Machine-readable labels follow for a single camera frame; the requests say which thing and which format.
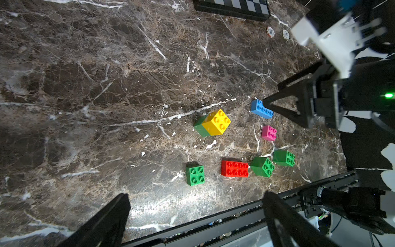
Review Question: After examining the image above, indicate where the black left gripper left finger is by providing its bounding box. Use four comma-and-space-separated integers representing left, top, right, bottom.
59, 193, 131, 247

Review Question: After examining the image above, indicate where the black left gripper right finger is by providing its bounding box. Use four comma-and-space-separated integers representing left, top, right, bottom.
262, 191, 337, 247

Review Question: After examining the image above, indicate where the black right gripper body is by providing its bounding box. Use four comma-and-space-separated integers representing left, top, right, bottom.
303, 61, 344, 128

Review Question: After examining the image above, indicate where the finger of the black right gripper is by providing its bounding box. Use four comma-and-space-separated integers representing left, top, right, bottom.
277, 61, 323, 91
262, 81, 309, 128

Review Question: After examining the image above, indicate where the blue lego brick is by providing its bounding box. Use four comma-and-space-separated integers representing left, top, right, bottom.
251, 99, 274, 119

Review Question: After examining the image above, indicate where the pink lego brick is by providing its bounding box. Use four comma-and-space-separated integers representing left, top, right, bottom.
261, 126, 277, 142

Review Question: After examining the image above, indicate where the green lego brick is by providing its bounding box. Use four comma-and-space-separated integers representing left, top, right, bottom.
193, 115, 210, 137
250, 157, 275, 178
273, 150, 296, 167
186, 165, 205, 186

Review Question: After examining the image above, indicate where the red lego brick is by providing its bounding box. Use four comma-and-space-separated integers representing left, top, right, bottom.
221, 160, 249, 178

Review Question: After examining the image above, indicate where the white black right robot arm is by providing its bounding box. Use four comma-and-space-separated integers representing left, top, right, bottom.
263, 1, 395, 134

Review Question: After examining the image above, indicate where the black grey checkerboard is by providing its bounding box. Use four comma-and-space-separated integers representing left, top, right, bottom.
193, 0, 271, 22

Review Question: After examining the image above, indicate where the black front frame rail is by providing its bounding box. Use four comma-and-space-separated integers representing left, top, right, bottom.
122, 171, 358, 247

